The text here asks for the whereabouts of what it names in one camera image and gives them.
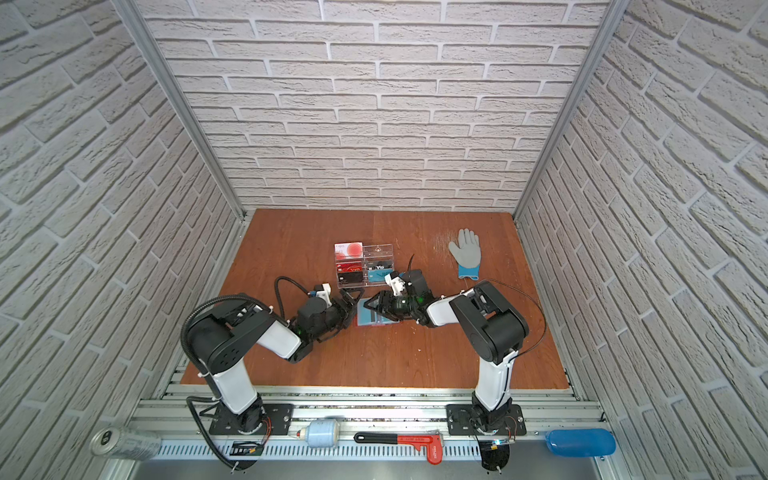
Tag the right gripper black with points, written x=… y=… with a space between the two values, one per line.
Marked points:
x=385 y=296

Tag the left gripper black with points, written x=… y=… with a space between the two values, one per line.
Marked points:
x=347 y=309

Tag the red leather card holder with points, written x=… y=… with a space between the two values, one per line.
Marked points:
x=375 y=313

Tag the light teal card from holder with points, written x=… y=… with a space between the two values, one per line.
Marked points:
x=377 y=312

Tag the clear acrylic card display stand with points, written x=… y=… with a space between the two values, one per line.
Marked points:
x=381 y=251

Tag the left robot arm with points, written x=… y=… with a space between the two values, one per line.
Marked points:
x=219 y=333

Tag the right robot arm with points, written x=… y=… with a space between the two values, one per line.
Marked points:
x=495 y=329

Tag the teal VIP card in stand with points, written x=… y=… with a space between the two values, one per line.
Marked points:
x=378 y=275

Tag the black logo Vip card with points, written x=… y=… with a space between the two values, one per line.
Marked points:
x=379 y=264

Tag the red VIP card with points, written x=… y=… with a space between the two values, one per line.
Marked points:
x=349 y=266

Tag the red white patterned card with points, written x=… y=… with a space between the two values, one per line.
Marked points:
x=348 y=252

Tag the grey work glove blue cuff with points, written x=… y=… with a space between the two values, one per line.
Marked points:
x=467 y=253

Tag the red black pipe wrench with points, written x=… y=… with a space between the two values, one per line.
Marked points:
x=431 y=443

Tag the blue plastic case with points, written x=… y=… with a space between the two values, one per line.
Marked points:
x=581 y=443

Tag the silver drink can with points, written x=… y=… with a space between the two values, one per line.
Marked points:
x=125 y=443

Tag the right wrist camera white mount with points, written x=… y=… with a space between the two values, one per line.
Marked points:
x=396 y=283

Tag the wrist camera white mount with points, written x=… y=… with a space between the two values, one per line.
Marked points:
x=396 y=283
x=323 y=291

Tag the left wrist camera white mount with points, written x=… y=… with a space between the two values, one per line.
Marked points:
x=323 y=291

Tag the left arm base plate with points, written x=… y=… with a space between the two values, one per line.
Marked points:
x=253 y=421

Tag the aluminium rail frame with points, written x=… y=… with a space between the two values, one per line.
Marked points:
x=357 y=409

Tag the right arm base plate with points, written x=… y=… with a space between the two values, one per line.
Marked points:
x=469 y=420

